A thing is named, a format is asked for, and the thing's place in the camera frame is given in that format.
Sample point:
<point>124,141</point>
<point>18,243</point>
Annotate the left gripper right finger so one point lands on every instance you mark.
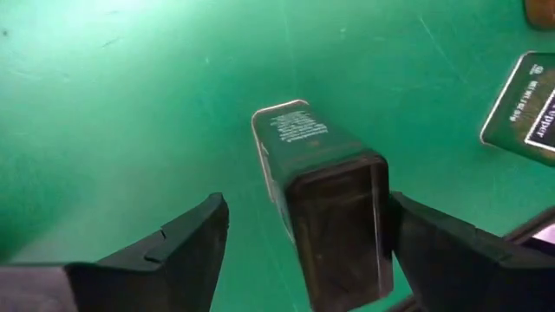
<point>459,273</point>

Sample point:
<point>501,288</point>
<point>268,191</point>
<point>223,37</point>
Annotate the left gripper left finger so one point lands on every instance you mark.
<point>173,268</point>

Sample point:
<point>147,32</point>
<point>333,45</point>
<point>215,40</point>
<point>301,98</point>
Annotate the dark green spice tin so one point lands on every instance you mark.
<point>520,117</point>
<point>329,225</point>

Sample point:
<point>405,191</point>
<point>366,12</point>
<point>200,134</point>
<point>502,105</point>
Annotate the orange plastic basket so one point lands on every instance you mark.
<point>542,13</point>

